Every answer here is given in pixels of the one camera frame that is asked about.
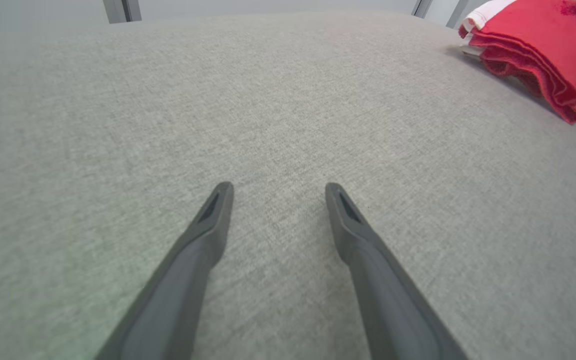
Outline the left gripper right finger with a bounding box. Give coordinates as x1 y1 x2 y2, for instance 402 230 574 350
325 182 469 360

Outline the grey partition post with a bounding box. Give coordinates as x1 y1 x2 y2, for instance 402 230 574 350
411 0 470 29
102 0 143 24

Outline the grey fabric sofa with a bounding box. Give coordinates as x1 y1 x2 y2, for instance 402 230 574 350
0 10 576 360

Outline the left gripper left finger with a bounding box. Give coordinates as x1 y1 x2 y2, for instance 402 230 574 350
95 181 235 360

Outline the red garment with white trim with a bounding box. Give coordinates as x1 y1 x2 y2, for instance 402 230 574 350
458 0 576 125

